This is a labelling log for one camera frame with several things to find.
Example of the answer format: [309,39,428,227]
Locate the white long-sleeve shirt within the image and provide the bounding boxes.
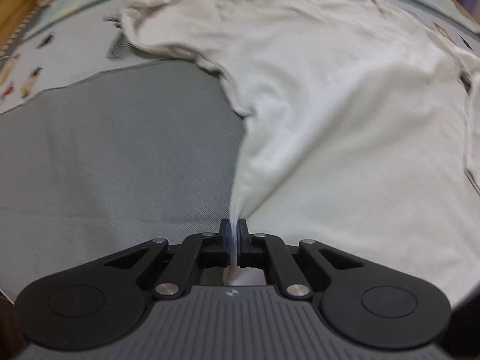
[121,0,479,306]

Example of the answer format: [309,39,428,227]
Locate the grey patterned bed sheet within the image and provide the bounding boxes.
[0,0,480,301]

